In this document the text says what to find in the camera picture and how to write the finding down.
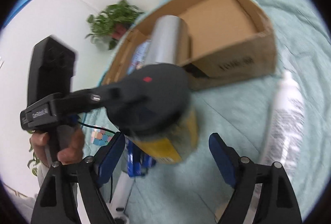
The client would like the yellow label glass jar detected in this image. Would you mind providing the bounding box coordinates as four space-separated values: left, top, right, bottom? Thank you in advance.
104 63 200 165

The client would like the white folding phone stand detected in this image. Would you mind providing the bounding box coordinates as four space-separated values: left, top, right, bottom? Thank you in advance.
107 171 134 224

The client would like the pastel rubik's cube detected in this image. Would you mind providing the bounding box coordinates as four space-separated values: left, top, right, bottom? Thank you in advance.
91 129 113 147

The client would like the blue stapler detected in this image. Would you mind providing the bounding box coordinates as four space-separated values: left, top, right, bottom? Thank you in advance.
126 140 156 178

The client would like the large leafy green plant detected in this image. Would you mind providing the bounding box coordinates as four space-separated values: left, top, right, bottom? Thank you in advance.
27 146 40 176

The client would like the light green quilted blanket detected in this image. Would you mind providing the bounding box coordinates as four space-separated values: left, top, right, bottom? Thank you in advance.
82 0 331 224

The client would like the person's left hand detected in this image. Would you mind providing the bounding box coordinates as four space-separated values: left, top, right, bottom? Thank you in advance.
30 126 85 168

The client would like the brown cardboard tray box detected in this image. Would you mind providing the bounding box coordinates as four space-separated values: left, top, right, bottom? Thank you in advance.
102 0 277 90

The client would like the potted plant red pot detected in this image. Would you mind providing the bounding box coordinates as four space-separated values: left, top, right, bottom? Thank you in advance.
85 0 144 50

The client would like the colourful pink box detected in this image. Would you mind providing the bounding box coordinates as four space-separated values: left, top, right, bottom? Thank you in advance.
127 40 150 75

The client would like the silver metal cylinder can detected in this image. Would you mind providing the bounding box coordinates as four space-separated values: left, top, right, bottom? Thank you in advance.
144 15 191 65

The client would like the white plastic bottle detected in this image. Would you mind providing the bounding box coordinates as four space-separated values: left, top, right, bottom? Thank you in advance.
260 71 305 173

